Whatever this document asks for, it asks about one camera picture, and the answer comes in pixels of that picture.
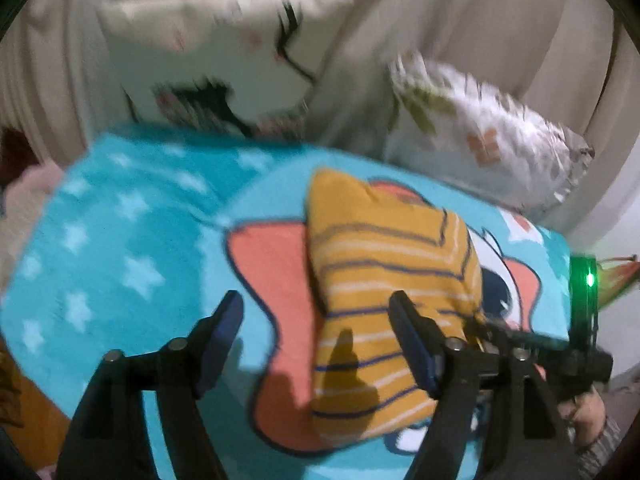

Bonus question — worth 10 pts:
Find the teal cartoon printed blanket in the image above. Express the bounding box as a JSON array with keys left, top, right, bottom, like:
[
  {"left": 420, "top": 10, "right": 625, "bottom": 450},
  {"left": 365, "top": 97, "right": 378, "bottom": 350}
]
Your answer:
[{"left": 0, "top": 127, "right": 575, "bottom": 480}]

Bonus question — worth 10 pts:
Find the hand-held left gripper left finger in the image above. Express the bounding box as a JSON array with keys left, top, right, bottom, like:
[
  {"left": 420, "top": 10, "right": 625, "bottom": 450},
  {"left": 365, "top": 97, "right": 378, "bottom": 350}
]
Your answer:
[{"left": 55, "top": 290, "right": 245, "bottom": 480}]

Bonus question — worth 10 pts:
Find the white eyelash print pillow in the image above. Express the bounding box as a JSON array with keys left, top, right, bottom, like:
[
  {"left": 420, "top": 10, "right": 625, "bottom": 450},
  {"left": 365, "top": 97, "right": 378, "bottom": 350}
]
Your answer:
[{"left": 96, "top": 0, "right": 357, "bottom": 138}]

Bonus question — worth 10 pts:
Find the pink cloth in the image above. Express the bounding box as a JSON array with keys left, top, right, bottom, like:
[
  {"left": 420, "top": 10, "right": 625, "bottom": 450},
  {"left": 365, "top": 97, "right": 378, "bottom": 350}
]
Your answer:
[{"left": 0, "top": 164, "right": 68, "bottom": 286}]

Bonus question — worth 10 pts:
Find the orange striped small shirt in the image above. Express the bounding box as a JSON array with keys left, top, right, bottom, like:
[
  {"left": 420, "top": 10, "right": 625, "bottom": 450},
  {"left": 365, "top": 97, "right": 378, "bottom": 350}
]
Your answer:
[{"left": 304, "top": 167, "right": 487, "bottom": 450}]

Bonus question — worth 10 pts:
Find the colourful printed cloth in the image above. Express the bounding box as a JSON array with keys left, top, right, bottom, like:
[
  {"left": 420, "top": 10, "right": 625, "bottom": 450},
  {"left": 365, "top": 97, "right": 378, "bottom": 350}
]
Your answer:
[{"left": 596, "top": 254, "right": 640, "bottom": 312}]

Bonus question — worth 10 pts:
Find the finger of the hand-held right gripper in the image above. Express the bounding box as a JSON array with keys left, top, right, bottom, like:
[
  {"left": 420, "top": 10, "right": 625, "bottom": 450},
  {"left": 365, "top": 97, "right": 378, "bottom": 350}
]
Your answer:
[{"left": 465, "top": 317, "right": 572, "bottom": 361}]

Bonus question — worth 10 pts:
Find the person's right forearm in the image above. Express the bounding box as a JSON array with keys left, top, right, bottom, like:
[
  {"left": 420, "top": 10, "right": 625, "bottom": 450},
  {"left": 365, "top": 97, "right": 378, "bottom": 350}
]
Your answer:
[{"left": 575, "top": 412, "right": 627, "bottom": 480}]

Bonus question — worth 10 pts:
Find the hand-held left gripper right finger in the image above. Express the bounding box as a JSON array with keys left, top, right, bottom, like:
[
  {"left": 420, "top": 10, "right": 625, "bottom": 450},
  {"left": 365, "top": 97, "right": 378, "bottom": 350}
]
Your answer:
[{"left": 388, "top": 290, "right": 581, "bottom": 480}]

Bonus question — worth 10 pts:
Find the beige curtain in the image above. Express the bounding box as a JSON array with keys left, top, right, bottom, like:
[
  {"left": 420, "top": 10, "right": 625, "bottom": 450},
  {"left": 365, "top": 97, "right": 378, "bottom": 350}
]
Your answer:
[{"left": 0, "top": 0, "right": 640, "bottom": 241}]

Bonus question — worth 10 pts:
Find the person's right hand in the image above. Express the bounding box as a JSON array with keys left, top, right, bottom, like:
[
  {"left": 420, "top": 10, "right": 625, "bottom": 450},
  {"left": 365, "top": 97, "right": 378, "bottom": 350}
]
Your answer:
[{"left": 556, "top": 389, "right": 608, "bottom": 455}]

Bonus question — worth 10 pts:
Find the white floral pillow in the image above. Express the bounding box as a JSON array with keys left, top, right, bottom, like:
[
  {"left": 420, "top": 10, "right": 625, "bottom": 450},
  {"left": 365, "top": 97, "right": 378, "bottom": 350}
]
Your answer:
[{"left": 385, "top": 50, "right": 596, "bottom": 213}]

